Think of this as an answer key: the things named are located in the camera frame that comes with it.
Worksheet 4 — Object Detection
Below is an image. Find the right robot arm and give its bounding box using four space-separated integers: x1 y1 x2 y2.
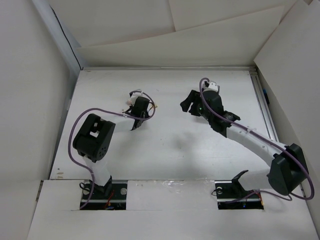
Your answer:
180 90 311 197

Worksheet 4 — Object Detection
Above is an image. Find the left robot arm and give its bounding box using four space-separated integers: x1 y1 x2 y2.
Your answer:
68 96 155 199

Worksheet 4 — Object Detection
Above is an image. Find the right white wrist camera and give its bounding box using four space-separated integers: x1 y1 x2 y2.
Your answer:
204 81 220 94

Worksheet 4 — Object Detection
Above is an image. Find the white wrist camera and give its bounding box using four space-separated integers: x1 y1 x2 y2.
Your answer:
127 91 143 106
204 81 220 94

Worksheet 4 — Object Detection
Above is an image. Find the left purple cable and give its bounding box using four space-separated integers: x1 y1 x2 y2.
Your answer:
68 90 157 210

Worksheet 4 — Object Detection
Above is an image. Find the purple cable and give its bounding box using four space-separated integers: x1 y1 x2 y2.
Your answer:
198 77 315 202
68 90 157 210

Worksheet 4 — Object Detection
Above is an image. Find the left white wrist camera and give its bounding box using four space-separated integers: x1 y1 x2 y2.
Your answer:
127 91 143 106

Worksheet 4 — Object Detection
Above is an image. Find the aluminium frame rail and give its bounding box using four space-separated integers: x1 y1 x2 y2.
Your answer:
249 67 279 142

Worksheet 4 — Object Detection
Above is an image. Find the blue object on rail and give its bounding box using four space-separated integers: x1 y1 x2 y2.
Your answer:
262 88 270 105

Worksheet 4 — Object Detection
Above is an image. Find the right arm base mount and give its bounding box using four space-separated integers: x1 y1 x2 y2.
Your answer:
211 170 264 210

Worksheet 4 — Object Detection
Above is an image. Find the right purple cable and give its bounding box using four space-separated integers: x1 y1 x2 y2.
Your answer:
198 77 315 202

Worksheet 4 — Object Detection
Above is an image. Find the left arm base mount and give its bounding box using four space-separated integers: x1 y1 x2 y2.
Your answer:
79 180 128 211

